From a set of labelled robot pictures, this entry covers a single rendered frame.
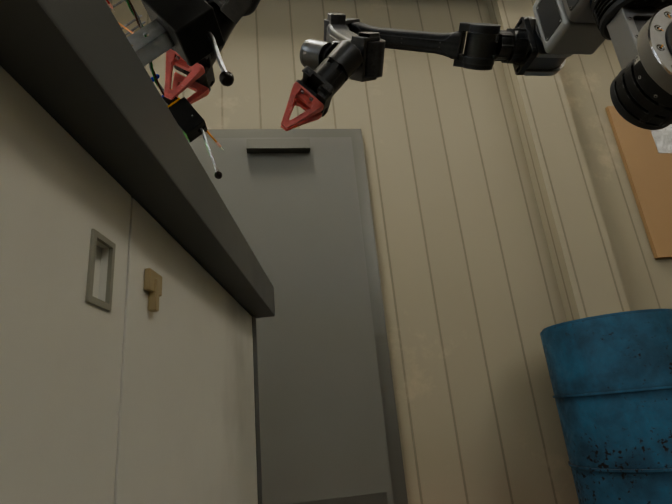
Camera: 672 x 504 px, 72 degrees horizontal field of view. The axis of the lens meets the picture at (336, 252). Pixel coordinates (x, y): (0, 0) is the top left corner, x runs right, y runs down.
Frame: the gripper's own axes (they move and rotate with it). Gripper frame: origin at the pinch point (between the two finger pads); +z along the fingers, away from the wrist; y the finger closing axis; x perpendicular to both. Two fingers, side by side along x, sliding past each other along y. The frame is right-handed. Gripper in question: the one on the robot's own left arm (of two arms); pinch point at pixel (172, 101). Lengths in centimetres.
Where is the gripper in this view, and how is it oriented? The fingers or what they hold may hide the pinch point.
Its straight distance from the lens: 92.1
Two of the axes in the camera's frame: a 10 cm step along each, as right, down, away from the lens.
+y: 1.6, -1.4, -9.8
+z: -4.1, 8.9, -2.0
